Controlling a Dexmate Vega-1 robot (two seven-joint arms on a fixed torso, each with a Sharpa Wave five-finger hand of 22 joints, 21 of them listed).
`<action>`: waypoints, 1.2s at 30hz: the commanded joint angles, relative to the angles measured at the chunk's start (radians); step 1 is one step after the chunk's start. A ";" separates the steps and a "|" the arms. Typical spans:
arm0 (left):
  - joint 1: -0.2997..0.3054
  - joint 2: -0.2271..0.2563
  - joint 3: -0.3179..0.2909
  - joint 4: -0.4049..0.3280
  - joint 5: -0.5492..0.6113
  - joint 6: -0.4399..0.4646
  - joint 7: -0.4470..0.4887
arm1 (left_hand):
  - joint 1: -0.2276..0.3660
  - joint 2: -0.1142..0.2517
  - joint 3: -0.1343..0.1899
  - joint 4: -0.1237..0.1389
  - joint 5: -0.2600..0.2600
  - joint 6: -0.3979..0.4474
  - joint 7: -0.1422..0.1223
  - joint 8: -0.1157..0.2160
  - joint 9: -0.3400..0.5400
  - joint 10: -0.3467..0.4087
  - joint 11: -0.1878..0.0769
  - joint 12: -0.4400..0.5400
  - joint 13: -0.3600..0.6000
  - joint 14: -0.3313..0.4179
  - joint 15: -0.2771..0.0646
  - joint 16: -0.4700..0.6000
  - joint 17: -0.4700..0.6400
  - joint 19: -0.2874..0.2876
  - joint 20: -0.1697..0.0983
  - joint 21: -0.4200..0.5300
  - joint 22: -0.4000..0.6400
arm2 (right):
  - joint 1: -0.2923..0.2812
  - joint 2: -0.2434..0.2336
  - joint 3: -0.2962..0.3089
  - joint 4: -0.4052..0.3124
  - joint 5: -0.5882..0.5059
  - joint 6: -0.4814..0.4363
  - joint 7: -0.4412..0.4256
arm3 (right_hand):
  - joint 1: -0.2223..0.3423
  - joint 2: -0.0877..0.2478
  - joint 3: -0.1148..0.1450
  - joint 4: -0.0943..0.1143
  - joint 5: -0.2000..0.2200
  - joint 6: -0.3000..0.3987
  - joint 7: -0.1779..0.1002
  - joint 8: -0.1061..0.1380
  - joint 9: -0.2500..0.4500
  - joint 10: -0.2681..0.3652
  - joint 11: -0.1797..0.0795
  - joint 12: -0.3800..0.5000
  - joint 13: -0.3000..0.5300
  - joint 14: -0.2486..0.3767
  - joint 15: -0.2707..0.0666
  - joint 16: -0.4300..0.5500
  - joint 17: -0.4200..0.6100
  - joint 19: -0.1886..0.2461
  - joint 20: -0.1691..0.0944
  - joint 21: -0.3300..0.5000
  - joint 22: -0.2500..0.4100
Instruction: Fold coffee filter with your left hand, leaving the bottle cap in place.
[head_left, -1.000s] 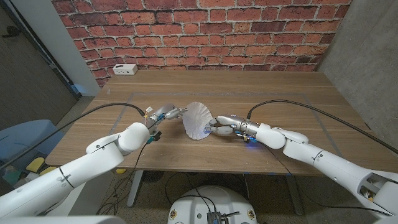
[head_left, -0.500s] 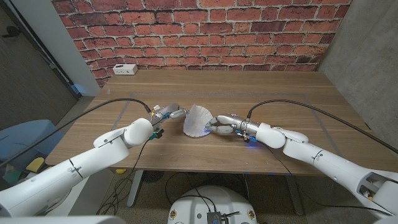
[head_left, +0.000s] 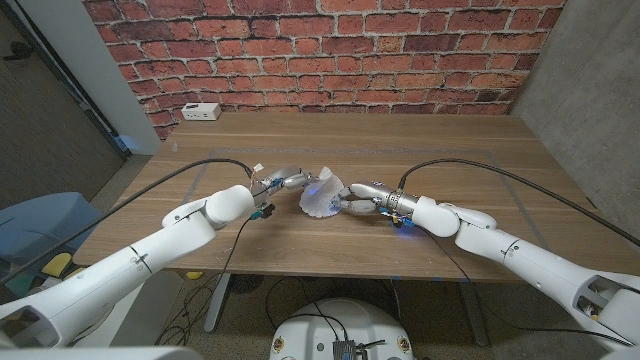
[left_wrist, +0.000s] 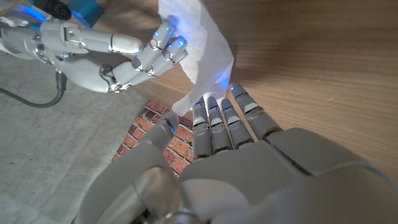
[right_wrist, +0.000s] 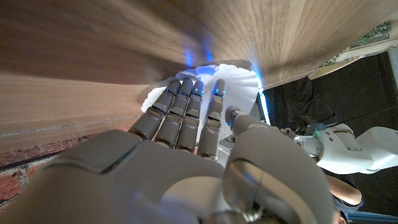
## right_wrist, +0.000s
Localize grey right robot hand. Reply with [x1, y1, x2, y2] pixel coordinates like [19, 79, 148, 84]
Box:
[0, 77, 341, 224]

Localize white paper coffee filter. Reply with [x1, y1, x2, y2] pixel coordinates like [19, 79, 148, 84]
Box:
[141, 63, 261, 141]

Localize red brick print backdrop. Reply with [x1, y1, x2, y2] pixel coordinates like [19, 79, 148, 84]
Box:
[0, 133, 134, 208]

